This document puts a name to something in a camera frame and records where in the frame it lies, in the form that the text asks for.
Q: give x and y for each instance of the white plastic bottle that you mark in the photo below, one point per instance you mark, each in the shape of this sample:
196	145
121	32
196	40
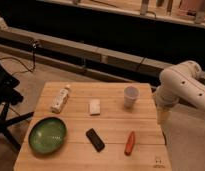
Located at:
60	99

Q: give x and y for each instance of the black office chair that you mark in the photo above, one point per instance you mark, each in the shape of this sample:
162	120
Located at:
9	96

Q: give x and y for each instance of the translucent plastic cup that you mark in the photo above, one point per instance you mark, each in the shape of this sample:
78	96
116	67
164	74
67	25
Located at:
131	94

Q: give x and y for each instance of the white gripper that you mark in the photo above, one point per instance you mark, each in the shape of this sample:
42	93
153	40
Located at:
163	112

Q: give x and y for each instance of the white sponge block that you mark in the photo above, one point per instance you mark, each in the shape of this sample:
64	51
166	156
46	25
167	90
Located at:
94	107

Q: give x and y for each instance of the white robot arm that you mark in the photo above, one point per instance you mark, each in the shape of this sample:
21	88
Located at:
179	82

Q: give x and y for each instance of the green round bowl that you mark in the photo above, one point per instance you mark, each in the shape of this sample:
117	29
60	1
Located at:
47	135

